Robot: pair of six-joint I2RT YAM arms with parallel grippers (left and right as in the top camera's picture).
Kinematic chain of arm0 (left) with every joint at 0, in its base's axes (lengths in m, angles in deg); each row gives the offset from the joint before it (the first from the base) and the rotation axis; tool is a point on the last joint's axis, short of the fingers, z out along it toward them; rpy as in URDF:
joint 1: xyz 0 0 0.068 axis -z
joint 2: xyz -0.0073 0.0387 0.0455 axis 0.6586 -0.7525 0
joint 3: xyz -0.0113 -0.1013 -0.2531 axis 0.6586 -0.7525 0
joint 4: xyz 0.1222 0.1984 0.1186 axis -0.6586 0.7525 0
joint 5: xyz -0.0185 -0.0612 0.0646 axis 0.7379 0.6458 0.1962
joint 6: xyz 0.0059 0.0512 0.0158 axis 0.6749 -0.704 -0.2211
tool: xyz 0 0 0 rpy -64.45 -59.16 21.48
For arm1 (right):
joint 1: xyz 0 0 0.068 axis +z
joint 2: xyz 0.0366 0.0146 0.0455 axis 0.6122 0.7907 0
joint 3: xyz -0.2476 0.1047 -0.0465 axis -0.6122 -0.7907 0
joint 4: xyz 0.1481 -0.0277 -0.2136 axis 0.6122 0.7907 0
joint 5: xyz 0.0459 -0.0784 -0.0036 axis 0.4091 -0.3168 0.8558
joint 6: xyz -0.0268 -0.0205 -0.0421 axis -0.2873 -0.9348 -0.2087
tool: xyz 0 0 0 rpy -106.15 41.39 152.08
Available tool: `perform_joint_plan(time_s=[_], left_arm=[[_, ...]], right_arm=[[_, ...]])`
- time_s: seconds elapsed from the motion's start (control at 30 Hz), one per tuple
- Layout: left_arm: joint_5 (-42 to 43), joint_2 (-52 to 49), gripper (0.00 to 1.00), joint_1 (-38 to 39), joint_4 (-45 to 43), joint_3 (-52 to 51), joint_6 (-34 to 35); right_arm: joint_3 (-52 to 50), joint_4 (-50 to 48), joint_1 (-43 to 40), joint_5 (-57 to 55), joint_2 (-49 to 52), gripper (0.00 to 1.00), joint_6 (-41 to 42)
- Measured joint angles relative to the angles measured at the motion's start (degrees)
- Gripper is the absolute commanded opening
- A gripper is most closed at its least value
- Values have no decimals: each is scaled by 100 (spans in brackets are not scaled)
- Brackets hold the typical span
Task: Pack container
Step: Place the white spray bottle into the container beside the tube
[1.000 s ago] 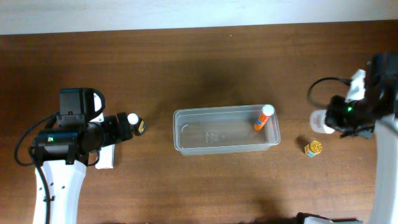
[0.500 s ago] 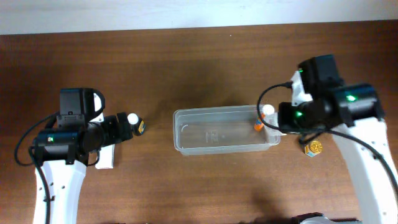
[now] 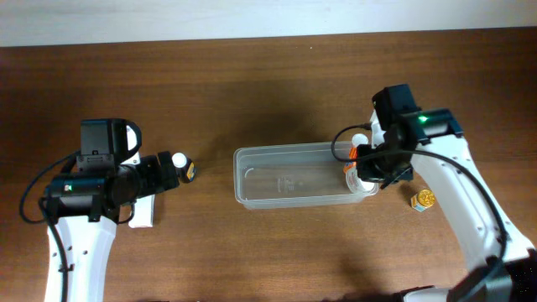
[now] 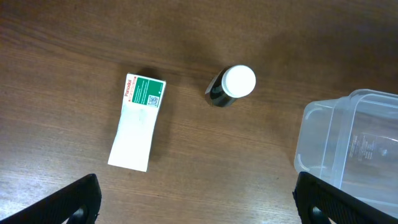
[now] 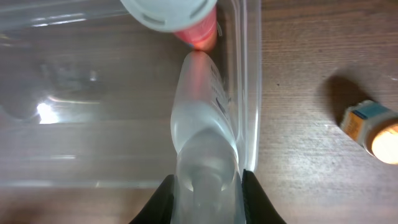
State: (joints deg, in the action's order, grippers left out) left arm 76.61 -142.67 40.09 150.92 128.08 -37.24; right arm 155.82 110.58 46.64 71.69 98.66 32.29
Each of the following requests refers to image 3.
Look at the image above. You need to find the clear plastic container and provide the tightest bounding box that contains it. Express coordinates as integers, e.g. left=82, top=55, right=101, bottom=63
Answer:
left=233, top=142, right=378, bottom=210

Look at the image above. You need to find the small gold lid jar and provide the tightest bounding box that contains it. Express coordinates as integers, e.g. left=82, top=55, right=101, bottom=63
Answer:
left=410, top=190, right=436, bottom=212

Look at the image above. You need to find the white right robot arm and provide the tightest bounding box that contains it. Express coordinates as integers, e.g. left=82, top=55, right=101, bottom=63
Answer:
left=357, top=84, right=536, bottom=301

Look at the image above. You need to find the white plastic bottle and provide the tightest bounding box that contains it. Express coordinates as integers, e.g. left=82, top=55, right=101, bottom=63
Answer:
left=344, top=166, right=375, bottom=194

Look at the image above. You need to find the white green medicine box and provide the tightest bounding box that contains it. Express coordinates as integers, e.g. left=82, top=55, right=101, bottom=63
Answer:
left=128, top=195, right=155, bottom=228

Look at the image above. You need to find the orange tube white cap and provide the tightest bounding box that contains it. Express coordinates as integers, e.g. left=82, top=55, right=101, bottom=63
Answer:
left=343, top=133, right=368, bottom=174

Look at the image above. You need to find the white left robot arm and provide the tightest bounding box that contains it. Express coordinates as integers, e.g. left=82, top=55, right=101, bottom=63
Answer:
left=38, top=118, right=180, bottom=301

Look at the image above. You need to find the dark bottle white cap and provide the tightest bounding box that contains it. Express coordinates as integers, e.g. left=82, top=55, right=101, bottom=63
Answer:
left=172, top=153, right=196, bottom=183

